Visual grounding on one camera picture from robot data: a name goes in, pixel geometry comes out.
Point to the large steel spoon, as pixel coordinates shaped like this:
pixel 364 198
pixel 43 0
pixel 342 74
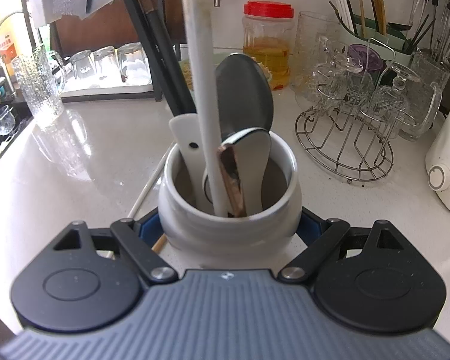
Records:
pixel 243 93

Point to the black dish rack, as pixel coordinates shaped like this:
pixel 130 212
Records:
pixel 158 82

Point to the brown cutting board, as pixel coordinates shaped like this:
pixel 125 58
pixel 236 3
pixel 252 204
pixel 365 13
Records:
pixel 97 30

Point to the tall textured glass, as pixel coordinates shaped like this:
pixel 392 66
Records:
pixel 37 86

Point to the yellow oil jug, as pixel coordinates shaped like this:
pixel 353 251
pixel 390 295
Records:
pixel 5 50

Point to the small wine glass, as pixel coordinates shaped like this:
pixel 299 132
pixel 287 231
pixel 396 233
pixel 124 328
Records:
pixel 3 120

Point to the textured glass mug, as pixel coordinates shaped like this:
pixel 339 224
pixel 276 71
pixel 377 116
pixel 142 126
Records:
pixel 431 93

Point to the brown chopsticks with copper spoon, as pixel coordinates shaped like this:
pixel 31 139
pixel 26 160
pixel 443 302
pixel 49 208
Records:
pixel 230 172

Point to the plain white ceramic spoon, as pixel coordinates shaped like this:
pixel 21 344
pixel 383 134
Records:
pixel 183 138

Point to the curved steel faucet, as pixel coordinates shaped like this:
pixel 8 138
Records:
pixel 2 20

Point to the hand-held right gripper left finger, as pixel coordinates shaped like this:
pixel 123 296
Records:
pixel 147 228

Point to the textured glass pitcher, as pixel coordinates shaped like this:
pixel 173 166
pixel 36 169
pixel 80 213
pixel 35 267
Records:
pixel 307 45

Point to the white ceramic mug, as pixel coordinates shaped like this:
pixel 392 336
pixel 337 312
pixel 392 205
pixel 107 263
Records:
pixel 180 210

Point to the small clear glass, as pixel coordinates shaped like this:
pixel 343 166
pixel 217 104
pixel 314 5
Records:
pixel 107 63
pixel 83 65
pixel 133 63

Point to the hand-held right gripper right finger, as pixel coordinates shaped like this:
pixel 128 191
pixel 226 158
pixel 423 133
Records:
pixel 309 228

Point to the white drain tray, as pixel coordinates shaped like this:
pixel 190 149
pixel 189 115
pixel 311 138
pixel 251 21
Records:
pixel 97 90

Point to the red-lidded plastic jar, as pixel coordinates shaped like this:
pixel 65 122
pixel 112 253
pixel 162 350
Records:
pixel 268 45

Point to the white rack caddy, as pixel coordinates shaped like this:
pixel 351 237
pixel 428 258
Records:
pixel 41 5

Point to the white dark-rimmed ceramic spoon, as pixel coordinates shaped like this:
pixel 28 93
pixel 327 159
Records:
pixel 253 157

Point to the purple lid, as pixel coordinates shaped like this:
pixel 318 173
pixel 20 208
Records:
pixel 363 58

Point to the crystal stemmed glass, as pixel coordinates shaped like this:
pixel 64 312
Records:
pixel 341 78
pixel 392 101

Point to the green plastic basket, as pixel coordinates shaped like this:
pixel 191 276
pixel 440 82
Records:
pixel 225 50

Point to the white chopstick beige end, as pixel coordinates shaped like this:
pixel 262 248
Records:
pixel 206 82

